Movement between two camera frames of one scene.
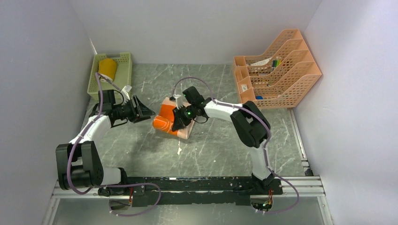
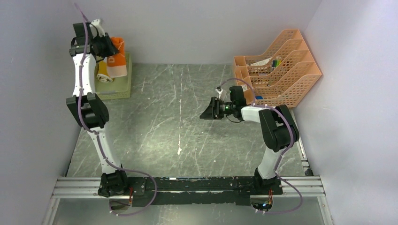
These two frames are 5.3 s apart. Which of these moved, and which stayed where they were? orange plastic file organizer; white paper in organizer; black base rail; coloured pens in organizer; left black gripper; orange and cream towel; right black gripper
Moved: left black gripper; orange and cream towel; right black gripper
Stayed: coloured pens in organizer; black base rail; white paper in organizer; orange plastic file organizer
